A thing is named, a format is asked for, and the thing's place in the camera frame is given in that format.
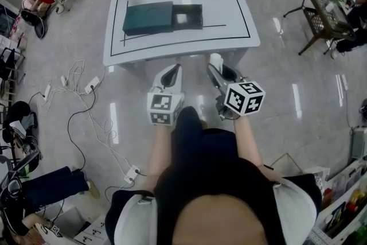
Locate person's black and white top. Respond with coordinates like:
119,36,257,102
104,156,324,245

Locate white floor cable tangle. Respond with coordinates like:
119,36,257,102
42,59,135,176

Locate white drawer cabinet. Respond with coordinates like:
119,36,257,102
73,212,109,245

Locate white table with black lines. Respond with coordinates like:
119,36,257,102
102,0,261,78

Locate grey computer case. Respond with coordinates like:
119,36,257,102
351,126,367,161

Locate small white cylinder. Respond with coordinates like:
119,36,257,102
209,53,224,72

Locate dark teal sliding drawer box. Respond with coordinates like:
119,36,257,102
122,1,205,37

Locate person's left forearm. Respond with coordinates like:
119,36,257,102
147,123,175,192

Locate white shelf unit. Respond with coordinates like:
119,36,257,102
309,157,367,245

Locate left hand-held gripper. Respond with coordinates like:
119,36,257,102
147,63,185,126

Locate person's dark trousers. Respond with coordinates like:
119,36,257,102
170,106,239,163

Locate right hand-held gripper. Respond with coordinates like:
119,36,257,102
206,63,266,121

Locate small white potted plant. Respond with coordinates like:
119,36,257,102
325,0,347,13

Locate black floor cable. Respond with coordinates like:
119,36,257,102
67,85,97,178

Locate person's right forearm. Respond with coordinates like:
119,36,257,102
233,116,278,181

